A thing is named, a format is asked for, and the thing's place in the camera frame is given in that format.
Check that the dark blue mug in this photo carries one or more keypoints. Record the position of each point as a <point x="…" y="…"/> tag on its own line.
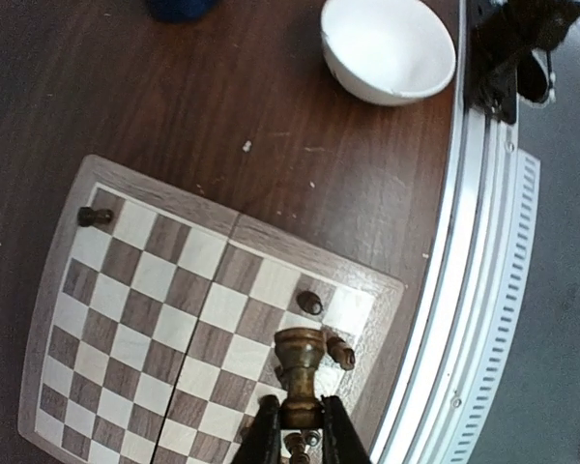
<point x="179" y="11"/>

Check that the dark pawn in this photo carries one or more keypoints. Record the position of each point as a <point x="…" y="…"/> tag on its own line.
<point x="297" y="444"/>
<point x="310" y="302"/>

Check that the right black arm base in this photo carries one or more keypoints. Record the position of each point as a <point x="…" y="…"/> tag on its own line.
<point x="502" y="37"/>

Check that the wooden chess board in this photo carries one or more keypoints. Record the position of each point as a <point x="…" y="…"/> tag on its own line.
<point x="152" y="337"/>

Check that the front aluminium rail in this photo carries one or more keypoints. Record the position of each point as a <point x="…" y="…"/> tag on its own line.
<point x="471" y="296"/>

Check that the white bowl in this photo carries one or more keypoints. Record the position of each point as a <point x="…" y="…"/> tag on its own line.
<point x="387" y="53"/>

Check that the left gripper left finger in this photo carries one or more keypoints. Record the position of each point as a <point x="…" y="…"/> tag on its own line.
<point x="262" y="443"/>

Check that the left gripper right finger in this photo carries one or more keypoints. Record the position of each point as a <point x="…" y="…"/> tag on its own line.
<point x="341" y="443"/>

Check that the dark rook chess piece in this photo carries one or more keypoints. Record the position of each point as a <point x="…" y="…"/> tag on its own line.
<point x="341" y="352"/>

